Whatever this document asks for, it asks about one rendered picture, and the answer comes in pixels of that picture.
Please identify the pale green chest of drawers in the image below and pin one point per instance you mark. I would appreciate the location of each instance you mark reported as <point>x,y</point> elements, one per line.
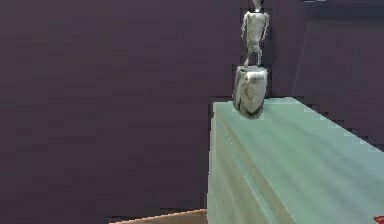
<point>293,166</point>

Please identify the small red object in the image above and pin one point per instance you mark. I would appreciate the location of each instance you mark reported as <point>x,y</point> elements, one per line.
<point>380,219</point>

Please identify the grey figure statue on pedestal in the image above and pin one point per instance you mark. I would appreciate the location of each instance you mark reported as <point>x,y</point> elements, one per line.
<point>252,86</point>

